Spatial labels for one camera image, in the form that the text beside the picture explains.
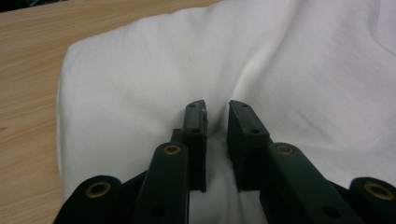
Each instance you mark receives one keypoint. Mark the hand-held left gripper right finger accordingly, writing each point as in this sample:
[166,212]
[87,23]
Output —
[246,146]

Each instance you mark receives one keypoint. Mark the white tiered skirt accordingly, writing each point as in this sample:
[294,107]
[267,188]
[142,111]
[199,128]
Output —
[124,93]

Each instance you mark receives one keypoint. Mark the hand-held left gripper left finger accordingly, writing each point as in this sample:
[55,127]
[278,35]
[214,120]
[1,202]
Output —
[195,146]

